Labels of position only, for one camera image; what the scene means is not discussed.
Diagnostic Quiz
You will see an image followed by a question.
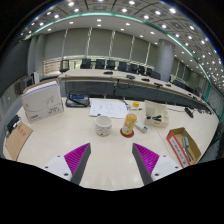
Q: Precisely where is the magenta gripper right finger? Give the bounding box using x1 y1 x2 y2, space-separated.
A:
132 143 159 185

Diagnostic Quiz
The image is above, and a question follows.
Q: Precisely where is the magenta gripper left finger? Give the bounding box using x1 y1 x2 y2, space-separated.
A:
64 143 91 185

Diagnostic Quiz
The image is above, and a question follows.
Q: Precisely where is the red round coaster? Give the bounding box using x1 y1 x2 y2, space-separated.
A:
120 128 134 138

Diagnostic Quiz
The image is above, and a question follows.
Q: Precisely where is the white marker pen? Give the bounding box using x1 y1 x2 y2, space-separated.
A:
135 121 148 133

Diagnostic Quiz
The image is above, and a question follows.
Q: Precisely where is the orange-brown open cardboard box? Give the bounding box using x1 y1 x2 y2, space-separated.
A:
166 128 201 168

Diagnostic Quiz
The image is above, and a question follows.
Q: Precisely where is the white spotted mug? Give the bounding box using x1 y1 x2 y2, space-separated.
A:
95 115 112 136

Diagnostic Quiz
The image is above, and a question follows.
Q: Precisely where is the yellow labelled bottle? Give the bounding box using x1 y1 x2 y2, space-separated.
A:
122 113 137 133

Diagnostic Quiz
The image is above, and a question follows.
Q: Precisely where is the white plastic tray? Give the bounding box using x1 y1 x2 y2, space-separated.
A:
142 100 169 128

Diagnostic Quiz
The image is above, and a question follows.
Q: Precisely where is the white paper sheet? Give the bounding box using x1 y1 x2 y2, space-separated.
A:
89 100 128 119

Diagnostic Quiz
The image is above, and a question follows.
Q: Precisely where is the brown cardboard sheet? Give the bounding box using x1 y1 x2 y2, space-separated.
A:
6 123 33 161

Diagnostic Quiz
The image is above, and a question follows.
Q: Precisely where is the white cardboard box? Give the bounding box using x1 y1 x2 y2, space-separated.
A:
22 78 64 123

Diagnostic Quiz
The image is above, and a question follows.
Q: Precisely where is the black power adapter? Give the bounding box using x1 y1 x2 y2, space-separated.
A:
7 115 19 131

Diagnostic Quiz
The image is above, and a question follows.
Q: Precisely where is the long curved conference desk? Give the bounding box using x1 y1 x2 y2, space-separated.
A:
59 69 212 113

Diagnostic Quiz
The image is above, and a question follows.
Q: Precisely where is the black desk microphone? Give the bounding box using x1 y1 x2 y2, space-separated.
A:
103 71 113 75

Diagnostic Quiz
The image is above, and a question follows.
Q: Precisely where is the grey box monitor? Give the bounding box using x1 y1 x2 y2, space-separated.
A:
14 77 33 95

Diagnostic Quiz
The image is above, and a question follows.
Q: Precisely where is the black office chair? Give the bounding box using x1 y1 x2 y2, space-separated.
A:
59 59 70 73

